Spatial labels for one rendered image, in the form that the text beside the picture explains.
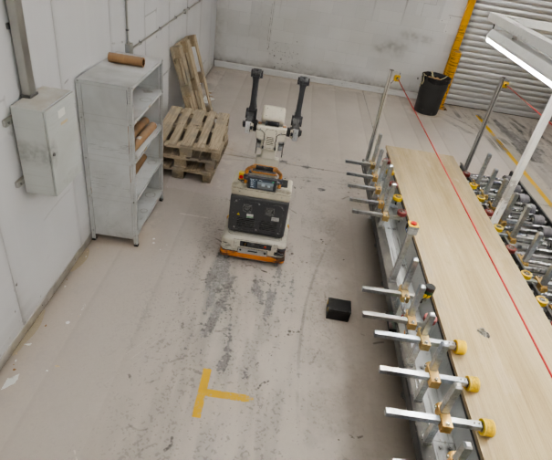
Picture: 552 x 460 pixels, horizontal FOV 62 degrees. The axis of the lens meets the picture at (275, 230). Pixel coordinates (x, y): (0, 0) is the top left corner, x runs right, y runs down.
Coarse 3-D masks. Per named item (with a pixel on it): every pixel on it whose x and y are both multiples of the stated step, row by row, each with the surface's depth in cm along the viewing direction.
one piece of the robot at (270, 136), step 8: (256, 128) 412; (264, 128) 411; (272, 128) 411; (280, 128) 411; (288, 128) 420; (256, 136) 415; (264, 136) 414; (272, 136) 414; (280, 136) 413; (288, 136) 422; (264, 144) 418; (272, 144) 417; (264, 152) 428; (272, 152) 427; (256, 160) 434; (264, 160) 433; (272, 160) 433
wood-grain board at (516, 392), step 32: (416, 160) 480; (448, 160) 492; (416, 192) 420; (448, 192) 429; (448, 224) 380; (480, 224) 388; (448, 256) 341; (480, 256) 347; (448, 288) 309; (480, 288) 314; (512, 288) 319; (448, 320) 283; (480, 320) 287; (512, 320) 292; (544, 320) 296; (448, 352) 264; (480, 352) 265; (512, 352) 268; (544, 352) 272; (512, 384) 248; (544, 384) 252; (480, 416) 229; (512, 416) 231; (544, 416) 234; (480, 448) 214; (512, 448) 216; (544, 448) 219
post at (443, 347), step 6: (444, 342) 230; (438, 348) 234; (444, 348) 230; (438, 354) 233; (444, 354) 232; (432, 360) 238; (438, 360) 235; (432, 366) 238; (438, 366) 237; (420, 384) 250; (426, 384) 246; (420, 390) 249; (426, 390) 249; (420, 396) 252
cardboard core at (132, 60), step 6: (108, 54) 393; (114, 54) 393; (120, 54) 394; (114, 60) 395; (120, 60) 394; (126, 60) 394; (132, 60) 393; (138, 60) 393; (144, 60) 399; (138, 66) 397
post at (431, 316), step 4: (428, 312) 255; (432, 312) 253; (428, 316) 254; (432, 316) 252; (424, 320) 258; (428, 320) 254; (432, 320) 254; (424, 324) 257; (428, 324) 255; (424, 328) 257; (428, 328) 257; (424, 332) 259; (428, 332) 259; (416, 344) 265; (412, 348) 270; (416, 348) 267; (412, 352) 269; (416, 352) 269; (408, 356) 276; (412, 356) 271; (416, 356) 270; (408, 360) 275; (412, 360) 272
